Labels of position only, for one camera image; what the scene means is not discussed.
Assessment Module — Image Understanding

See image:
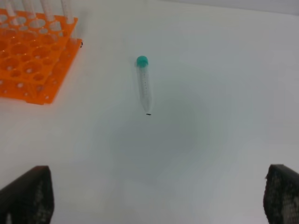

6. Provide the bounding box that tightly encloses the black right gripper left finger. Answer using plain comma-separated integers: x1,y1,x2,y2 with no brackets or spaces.
0,166,54,224

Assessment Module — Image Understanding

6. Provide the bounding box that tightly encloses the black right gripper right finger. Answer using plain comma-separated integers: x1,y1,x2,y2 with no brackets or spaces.
263,164,299,224

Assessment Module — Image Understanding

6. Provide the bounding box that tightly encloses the test tube with teal cap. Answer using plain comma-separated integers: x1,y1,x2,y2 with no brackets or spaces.
136,56,152,114

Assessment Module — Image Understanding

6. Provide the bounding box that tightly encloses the orange test tube rack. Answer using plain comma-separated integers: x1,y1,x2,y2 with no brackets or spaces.
0,8,82,105

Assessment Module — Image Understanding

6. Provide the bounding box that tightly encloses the rack tube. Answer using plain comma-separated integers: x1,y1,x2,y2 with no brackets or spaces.
40,0,55,21
22,0,36,19
4,0,19,26
61,0,74,24

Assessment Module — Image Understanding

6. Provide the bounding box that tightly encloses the rack tube far right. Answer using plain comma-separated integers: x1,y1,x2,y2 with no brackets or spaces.
61,0,74,24

